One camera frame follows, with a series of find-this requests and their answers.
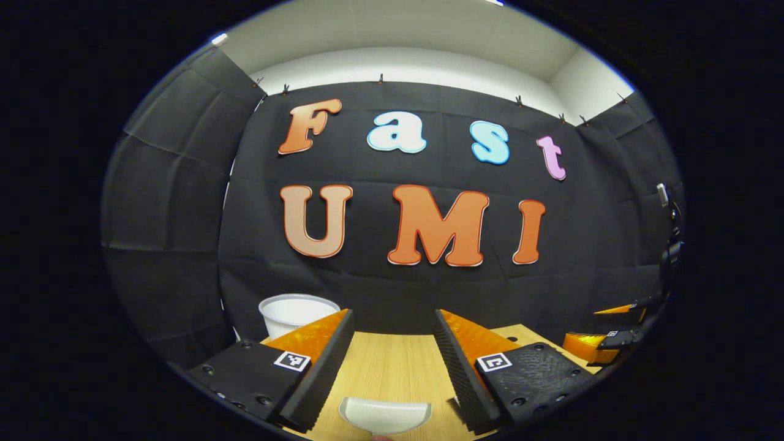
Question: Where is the wooden desktop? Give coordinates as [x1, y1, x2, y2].
[260, 323, 604, 440]

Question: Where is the grey plastic dustpan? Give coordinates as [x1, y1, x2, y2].
[339, 397, 432, 439]

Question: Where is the white ribbed garbage bin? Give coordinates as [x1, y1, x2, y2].
[258, 294, 341, 341]

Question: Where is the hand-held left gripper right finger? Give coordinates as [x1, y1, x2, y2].
[432, 309, 596, 435]

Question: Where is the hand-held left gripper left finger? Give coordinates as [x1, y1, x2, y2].
[187, 308, 356, 432]

